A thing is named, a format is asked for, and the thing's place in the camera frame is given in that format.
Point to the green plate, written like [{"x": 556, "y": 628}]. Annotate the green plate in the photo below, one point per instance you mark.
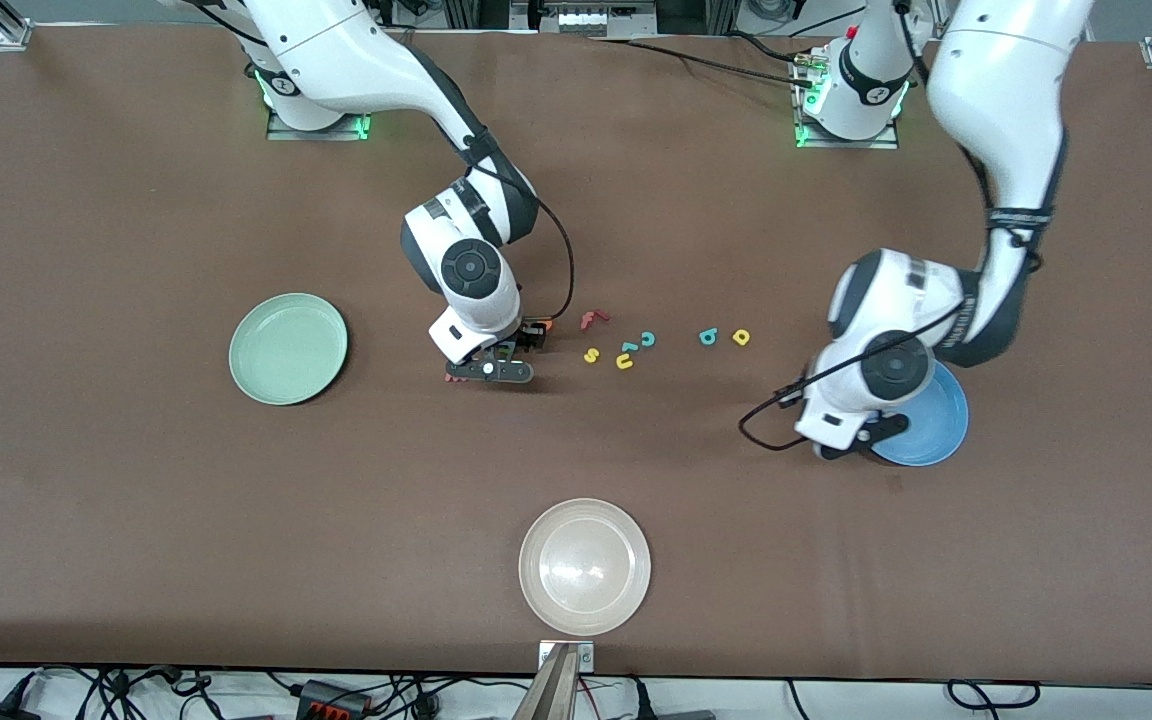
[{"x": 276, "y": 360}]

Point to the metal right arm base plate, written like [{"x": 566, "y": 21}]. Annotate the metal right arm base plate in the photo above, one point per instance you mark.
[{"x": 281, "y": 133}]

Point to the beige plate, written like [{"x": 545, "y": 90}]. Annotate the beige plate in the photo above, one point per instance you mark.
[{"x": 586, "y": 565}]

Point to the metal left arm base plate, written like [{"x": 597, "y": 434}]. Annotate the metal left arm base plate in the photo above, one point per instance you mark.
[{"x": 886, "y": 144}]

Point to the teal letter b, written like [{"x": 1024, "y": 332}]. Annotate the teal letter b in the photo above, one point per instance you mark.
[{"x": 708, "y": 337}]

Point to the blue plate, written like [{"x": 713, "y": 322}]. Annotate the blue plate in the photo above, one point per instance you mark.
[{"x": 936, "y": 430}]

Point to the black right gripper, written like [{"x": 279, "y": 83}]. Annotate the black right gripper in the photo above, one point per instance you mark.
[{"x": 517, "y": 343}]

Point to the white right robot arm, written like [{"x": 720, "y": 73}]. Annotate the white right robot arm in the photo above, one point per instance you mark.
[{"x": 476, "y": 300}]

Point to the grey camera pole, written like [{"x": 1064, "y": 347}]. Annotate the grey camera pole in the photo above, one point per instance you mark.
[{"x": 548, "y": 695}]

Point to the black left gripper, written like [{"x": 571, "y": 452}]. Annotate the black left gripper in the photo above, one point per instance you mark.
[{"x": 788, "y": 402}]

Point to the grey control box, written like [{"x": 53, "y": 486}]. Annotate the grey control box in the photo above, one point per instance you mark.
[{"x": 586, "y": 20}]

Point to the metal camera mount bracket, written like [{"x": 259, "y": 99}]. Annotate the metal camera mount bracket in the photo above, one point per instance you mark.
[{"x": 586, "y": 657}]

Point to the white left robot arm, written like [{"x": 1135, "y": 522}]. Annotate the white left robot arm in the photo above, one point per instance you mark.
[{"x": 1006, "y": 100}]

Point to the black orange power strip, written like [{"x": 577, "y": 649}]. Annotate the black orange power strip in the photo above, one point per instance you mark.
[{"x": 321, "y": 695}]

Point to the black power adapter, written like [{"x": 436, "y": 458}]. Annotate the black power adapter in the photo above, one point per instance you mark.
[{"x": 1, "y": 712}]

